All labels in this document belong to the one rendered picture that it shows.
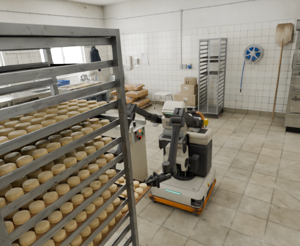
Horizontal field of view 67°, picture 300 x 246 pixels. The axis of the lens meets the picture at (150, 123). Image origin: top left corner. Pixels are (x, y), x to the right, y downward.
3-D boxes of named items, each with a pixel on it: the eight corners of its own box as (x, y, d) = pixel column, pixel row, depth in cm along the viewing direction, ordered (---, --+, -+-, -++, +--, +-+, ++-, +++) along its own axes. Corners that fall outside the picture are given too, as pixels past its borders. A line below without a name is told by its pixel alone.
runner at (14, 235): (121, 154, 117) (121, 149, 116) (126, 155, 116) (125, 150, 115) (-9, 250, 65) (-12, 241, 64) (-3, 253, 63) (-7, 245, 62)
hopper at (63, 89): (55, 99, 280) (53, 88, 275) (88, 90, 325) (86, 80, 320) (71, 100, 266) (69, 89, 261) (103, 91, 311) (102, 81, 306)
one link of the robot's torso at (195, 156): (176, 165, 265) (175, 146, 257) (199, 170, 252) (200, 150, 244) (166, 177, 243) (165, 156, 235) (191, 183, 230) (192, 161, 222)
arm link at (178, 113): (184, 105, 167) (172, 105, 172) (182, 123, 165) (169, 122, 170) (199, 118, 206) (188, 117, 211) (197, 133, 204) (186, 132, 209)
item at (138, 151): (92, 182, 312) (82, 121, 283) (108, 170, 340) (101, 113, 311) (134, 196, 277) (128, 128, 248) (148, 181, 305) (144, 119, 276)
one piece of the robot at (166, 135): (164, 145, 243) (163, 126, 235) (188, 149, 230) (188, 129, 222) (157, 151, 229) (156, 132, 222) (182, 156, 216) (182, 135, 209)
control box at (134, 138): (132, 142, 259) (131, 131, 255) (142, 135, 278) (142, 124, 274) (134, 143, 257) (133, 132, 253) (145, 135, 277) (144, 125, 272)
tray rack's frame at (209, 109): (204, 109, 611) (206, 39, 553) (224, 110, 586) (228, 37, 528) (197, 115, 559) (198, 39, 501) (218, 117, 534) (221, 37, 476)
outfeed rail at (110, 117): (41, 110, 372) (41, 106, 369) (43, 109, 374) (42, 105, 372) (145, 125, 273) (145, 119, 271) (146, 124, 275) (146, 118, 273)
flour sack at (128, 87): (117, 90, 667) (117, 85, 662) (125, 88, 703) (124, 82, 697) (138, 91, 636) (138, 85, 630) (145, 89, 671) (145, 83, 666)
